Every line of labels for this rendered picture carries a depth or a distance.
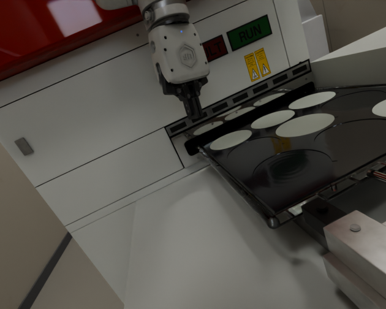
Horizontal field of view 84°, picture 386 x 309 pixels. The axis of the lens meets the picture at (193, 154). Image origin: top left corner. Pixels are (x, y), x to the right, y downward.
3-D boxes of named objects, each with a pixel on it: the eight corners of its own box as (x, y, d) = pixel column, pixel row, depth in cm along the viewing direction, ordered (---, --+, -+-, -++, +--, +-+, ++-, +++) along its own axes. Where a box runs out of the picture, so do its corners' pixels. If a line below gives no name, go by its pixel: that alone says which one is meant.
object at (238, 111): (184, 167, 62) (170, 137, 59) (315, 102, 65) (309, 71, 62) (185, 168, 60) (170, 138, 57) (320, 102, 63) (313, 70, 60)
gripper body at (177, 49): (153, 12, 34) (175, 84, 37) (200, 11, 40) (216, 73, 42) (135, 32, 40) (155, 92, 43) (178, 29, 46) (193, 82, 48)
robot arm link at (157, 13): (152, -4, 33) (158, 17, 34) (195, -3, 38) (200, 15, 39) (132, 21, 40) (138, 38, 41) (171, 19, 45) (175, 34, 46)
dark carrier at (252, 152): (201, 146, 56) (200, 144, 56) (314, 92, 59) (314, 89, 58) (276, 215, 24) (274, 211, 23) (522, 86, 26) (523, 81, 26)
